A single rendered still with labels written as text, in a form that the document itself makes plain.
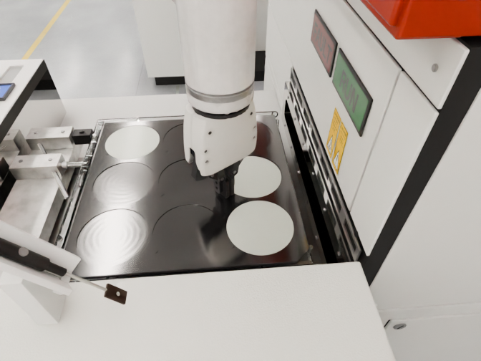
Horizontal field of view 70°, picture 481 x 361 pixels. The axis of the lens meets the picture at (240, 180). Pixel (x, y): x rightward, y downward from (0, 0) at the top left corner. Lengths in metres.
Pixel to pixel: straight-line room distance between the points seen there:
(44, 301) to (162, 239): 0.19
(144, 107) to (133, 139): 0.24
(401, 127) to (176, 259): 0.33
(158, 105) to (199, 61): 0.54
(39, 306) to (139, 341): 0.10
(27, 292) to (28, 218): 0.29
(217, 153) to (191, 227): 0.13
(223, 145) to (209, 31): 0.16
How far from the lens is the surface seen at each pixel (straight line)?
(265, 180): 0.59
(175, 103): 0.92
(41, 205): 0.66
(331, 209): 0.50
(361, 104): 0.40
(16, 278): 0.36
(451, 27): 0.26
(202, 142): 0.44
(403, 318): 0.63
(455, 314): 0.68
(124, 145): 0.69
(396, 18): 0.25
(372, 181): 0.39
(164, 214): 0.55
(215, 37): 0.37
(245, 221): 0.53
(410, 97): 0.33
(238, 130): 0.46
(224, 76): 0.39
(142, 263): 0.50
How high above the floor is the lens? 1.32
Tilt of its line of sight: 46 degrees down
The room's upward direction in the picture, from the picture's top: straight up
